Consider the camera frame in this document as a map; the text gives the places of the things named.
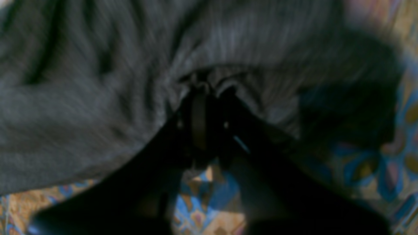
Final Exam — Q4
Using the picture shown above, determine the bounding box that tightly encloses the patterned tablecloth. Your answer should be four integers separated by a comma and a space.
1, 0, 417, 235

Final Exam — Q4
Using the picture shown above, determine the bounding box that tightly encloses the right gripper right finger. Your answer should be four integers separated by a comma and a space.
209, 92, 391, 235

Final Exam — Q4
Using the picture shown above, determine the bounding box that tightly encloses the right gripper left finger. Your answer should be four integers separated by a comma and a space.
33, 92, 208, 235

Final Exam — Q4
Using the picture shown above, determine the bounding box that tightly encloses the grey t-shirt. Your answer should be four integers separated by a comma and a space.
1, 0, 403, 195

